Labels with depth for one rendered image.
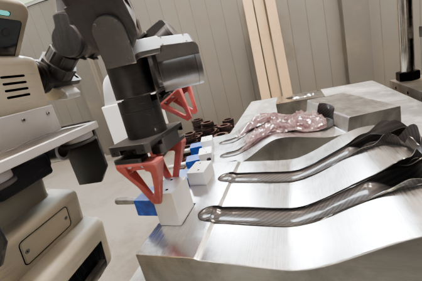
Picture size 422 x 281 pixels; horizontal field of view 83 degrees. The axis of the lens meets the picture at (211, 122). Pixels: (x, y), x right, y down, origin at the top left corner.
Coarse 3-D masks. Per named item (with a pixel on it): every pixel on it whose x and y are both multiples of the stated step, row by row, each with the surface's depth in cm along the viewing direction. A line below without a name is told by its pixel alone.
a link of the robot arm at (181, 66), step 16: (112, 16) 25; (96, 32) 25; (112, 32) 25; (112, 48) 26; (128, 48) 27; (144, 48) 30; (160, 48) 29; (176, 48) 30; (192, 48) 31; (112, 64) 27; (128, 64) 28; (160, 64) 31; (176, 64) 31; (192, 64) 31; (176, 80) 32; (192, 80) 33
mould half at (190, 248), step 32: (288, 160) 48; (352, 160) 34; (384, 160) 30; (192, 192) 43; (224, 192) 41; (256, 192) 39; (288, 192) 37; (320, 192) 33; (416, 192) 24; (192, 224) 34; (224, 224) 33; (320, 224) 28; (352, 224) 25; (384, 224) 22; (416, 224) 20; (160, 256) 30; (192, 256) 28; (224, 256) 28; (256, 256) 27; (288, 256) 26; (320, 256) 24; (352, 256) 22; (384, 256) 21; (416, 256) 20
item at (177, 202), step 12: (168, 180) 38; (180, 180) 37; (168, 192) 34; (180, 192) 35; (144, 204) 36; (156, 204) 35; (168, 204) 34; (180, 204) 35; (192, 204) 38; (168, 216) 35; (180, 216) 35
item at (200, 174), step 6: (198, 162) 49; (204, 162) 48; (210, 162) 48; (192, 168) 47; (198, 168) 46; (204, 168) 45; (210, 168) 47; (180, 174) 48; (186, 174) 48; (192, 174) 45; (198, 174) 44; (204, 174) 44; (210, 174) 47; (192, 180) 45; (198, 180) 45; (204, 180) 44
